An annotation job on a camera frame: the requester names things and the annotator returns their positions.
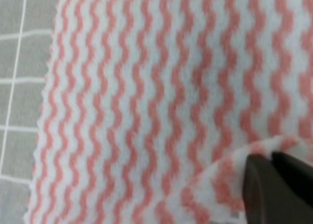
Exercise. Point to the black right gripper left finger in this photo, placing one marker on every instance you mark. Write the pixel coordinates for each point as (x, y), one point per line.
(268, 199)

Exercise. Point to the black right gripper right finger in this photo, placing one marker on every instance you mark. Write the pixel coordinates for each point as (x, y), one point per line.
(296, 174)

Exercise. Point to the pink white wavy striped towel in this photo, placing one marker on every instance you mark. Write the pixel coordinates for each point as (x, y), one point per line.
(151, 107)

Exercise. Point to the grey checked tablecloth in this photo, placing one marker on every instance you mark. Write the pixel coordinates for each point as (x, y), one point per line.
(25, 38)

